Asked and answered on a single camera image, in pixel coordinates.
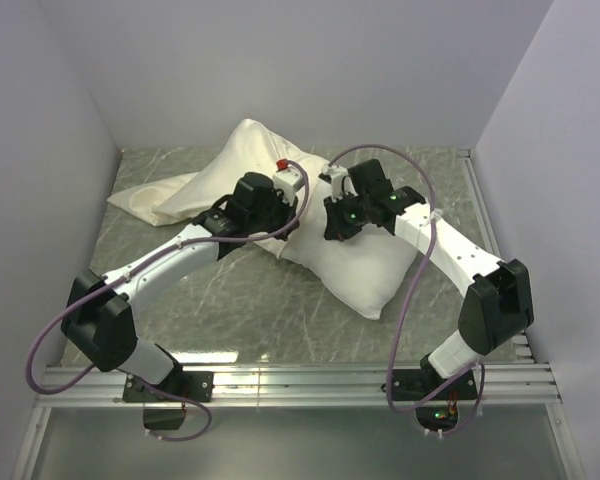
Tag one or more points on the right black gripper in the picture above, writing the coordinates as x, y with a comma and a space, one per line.
335, 230

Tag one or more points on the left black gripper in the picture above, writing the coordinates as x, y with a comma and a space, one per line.
290, 211

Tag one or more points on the white pillow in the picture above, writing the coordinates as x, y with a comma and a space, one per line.
364, 272

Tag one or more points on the cream pillowcase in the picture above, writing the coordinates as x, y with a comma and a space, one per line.
252, 147

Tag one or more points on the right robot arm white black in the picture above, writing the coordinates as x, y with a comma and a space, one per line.
497, 299

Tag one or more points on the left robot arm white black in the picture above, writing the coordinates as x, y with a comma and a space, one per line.
103, 308

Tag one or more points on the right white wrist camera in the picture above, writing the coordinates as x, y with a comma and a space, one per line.
339, 179

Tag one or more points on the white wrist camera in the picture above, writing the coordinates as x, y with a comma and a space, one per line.
339, 179
287, 180

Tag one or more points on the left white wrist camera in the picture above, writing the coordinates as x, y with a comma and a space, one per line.
287, 180

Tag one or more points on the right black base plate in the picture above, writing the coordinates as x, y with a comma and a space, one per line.
414, 384

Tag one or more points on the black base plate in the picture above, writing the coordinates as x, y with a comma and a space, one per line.
191, 385
414, 384

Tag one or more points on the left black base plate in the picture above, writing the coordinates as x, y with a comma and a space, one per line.
191, 385

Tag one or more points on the aluminium front rail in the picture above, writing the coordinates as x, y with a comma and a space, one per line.
304, 386

